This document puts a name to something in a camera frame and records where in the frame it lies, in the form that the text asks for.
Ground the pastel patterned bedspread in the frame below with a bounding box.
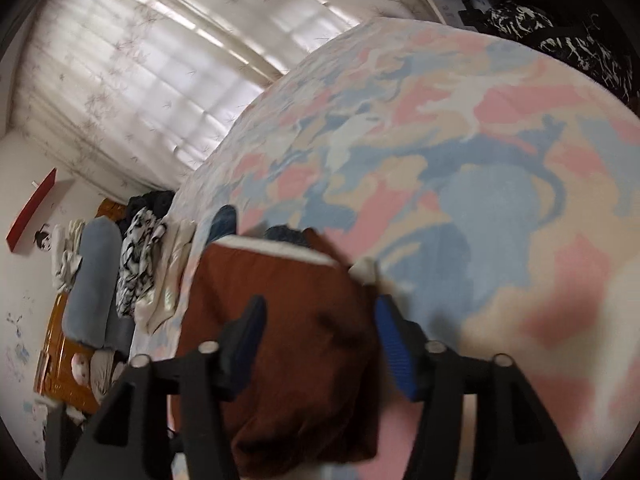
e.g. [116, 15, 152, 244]
[127, 16, 640, 480]

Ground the grey blue bolster pillow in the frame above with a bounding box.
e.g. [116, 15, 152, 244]
[64, 217, 123, 348]

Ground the white leaf print curtain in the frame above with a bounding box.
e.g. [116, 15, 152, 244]
[10, 0, 436, 193]

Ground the white grey crumpled cloth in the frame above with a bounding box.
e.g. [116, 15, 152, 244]
[50, 220, 86, 293]

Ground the cream padded jacket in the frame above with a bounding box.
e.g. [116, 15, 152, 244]
[135, 220, 197, 335]

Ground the black white patterned garment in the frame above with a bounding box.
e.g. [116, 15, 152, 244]
[116, 206, 168, 318]

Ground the black white splatter cloth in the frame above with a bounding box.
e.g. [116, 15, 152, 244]
[462, 2, 628, 106]

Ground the pale plush toy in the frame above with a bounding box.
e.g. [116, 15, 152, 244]
[70, 351, 126, 402]

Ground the white labelled box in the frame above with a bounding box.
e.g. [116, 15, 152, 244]
[427, 0, 496, 26]

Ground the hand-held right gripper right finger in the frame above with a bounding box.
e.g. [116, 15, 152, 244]
[374, 294, 581, 480]

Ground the dark cloth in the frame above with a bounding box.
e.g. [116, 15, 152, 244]
[126, 190, 176, 226]

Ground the red wall shelf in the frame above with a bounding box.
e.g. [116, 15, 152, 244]
[6, 169, 57, 252]

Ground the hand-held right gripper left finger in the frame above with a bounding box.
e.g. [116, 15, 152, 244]
[60, 295, 268, 480]

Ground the denim and brown jacket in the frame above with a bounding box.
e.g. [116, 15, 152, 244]
[170, 205, 396, 478]

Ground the wooden headboard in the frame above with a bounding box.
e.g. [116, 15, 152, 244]
[34, 199, 128, 413]

